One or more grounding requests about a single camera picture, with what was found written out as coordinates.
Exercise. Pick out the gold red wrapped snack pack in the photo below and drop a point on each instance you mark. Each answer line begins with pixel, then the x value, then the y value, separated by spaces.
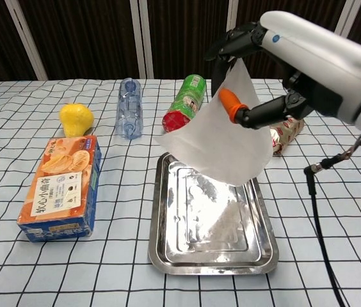
pixel 287 134

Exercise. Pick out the orange cookie box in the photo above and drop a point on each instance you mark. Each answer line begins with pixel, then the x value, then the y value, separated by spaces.
pixel 62 185

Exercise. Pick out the rectangular stainless steel tray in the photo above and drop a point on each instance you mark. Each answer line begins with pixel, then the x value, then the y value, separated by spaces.
pixel 212 230

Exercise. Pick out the white checkered tablecloth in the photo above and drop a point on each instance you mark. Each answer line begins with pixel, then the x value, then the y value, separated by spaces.
pixel 71 275

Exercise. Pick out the green chips can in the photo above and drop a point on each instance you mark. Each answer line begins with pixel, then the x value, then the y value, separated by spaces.
pixel 185 102

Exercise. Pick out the white metal frame post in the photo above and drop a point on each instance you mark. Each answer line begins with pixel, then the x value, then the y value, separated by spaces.
pixel 345 16
pixel 232 16
pixel 27 41
pixel 142 38

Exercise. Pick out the white paper sheet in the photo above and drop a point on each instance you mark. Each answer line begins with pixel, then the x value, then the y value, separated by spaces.
pixel 225 147

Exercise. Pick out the clear plastic water bottle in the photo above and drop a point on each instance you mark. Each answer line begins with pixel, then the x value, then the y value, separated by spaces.
pixel 130 105

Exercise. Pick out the yellow pear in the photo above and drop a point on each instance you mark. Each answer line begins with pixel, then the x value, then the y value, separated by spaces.
pixel 75 120

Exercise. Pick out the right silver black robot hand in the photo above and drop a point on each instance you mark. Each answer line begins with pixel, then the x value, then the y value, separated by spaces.
pixel 315 57

